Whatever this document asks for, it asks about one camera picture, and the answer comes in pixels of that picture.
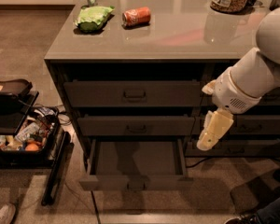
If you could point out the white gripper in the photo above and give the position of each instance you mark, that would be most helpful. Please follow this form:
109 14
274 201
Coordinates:
231 94

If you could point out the drawer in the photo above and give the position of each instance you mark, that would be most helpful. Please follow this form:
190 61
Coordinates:
135 125
256 124
133 93
136 164
237 148
271 98

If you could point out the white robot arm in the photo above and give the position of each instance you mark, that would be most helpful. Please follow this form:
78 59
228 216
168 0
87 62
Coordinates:
242 85

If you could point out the grey drawer cabinet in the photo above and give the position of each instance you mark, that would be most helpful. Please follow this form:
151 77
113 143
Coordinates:
185 40

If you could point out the black sneaker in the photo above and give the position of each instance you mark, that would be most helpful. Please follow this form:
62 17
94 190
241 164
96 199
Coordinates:
243 220

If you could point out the orange soda can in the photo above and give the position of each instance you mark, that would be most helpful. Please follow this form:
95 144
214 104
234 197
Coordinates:
136 16

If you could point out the black bar on floor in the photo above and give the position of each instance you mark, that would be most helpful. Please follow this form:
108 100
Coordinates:
64 150

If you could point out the green chip bag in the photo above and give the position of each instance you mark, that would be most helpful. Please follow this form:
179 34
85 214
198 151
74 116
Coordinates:
92 19

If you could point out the black bin of items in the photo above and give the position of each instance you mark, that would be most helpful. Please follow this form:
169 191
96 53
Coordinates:
40 127

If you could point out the orange fruit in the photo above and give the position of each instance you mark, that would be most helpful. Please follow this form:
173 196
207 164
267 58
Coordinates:
32 147

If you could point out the black tray with brown pouch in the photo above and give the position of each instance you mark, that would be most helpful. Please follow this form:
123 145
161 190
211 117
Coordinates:
16 100

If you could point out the white sneaker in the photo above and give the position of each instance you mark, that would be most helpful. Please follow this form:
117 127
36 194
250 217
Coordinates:
7 213

